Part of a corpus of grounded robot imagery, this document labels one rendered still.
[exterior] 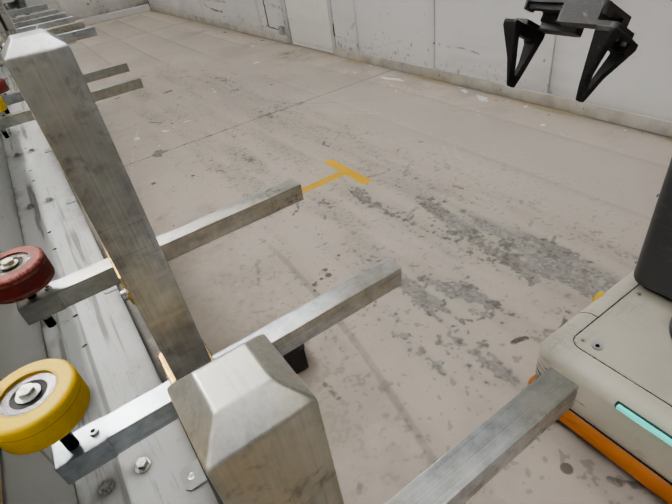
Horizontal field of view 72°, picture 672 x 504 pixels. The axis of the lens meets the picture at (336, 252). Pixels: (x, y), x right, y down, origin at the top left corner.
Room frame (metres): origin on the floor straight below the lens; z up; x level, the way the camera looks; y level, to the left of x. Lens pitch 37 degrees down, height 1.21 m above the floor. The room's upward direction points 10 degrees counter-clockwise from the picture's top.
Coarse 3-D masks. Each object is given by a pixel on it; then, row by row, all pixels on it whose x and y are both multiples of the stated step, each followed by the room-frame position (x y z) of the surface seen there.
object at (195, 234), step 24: (264, 192) 0.68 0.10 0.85; (288, 192) 0.67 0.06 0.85; (216, 216) 0.63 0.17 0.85; (240, 216) 0.63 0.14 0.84; (264, 216) 0.65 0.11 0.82; (168, 240) 0.58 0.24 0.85; (192, 240) 0.59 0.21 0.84; (96, 264) 0.55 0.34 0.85; (48, 288) 0.51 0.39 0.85; (72, 288) 0.51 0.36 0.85; (96, 288) 0.52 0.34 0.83; (24, 312) 0.48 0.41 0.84; (48, 312) 0.49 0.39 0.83
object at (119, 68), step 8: (120, 64) 1.78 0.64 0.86; (88, 72) 1.74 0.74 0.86; (96, 72) 1.74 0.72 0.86; (104, 72) 1.75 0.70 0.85; (112, 72) 1.76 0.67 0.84; (120, 72) 1.78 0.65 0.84; (88, 80) 1.72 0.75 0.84; (96, 80) 1.74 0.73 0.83; (8, 96) 1.60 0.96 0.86; (16, 96) 1.61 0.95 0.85; (8, 104) 1.60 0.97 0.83
